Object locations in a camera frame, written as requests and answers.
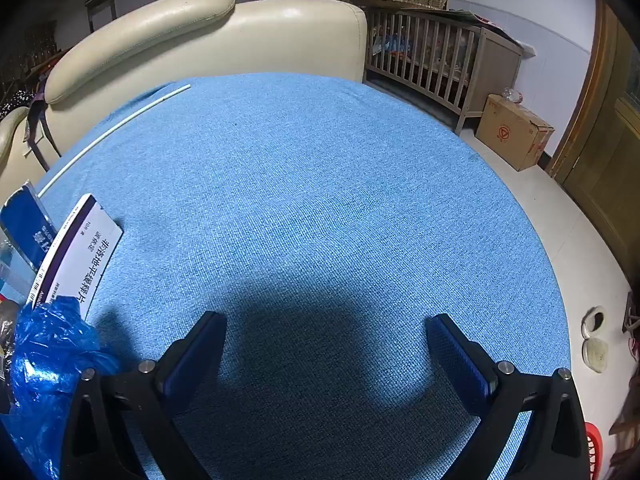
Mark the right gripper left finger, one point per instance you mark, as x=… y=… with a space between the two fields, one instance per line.
x=96 y=444

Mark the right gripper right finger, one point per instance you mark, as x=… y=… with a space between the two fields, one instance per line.
x=554 y=444

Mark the blue plastic bag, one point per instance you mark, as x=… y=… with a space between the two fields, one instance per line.
x=53 y=345

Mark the white purple medicine box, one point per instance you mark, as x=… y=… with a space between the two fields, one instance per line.
x=78 y=256

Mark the clear plastic tray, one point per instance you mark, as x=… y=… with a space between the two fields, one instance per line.
x=18 y=268

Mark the dark blue torn carton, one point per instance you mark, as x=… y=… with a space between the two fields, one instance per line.
x=27 y=225

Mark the red plastic mesh basket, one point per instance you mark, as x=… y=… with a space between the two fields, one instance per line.
x=595 y=450

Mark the flat white slipper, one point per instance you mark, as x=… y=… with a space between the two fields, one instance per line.
x=595 y=354

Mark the upright white slipper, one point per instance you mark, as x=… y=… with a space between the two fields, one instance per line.
x=593 y=322

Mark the blue table cloth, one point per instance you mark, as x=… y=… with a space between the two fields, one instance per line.
x=327 y=222

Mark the wooden door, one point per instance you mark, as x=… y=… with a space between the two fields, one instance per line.
x=597 y=161

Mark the brown cardboard box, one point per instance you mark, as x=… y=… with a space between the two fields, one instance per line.
x=513 y=132

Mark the white thin rod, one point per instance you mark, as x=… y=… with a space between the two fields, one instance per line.
x=125 y=121

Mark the wooden baby crib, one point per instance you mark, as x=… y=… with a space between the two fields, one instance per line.
x=455 y=58

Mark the cream leather sofa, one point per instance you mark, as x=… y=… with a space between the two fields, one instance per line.
x=168 y=40

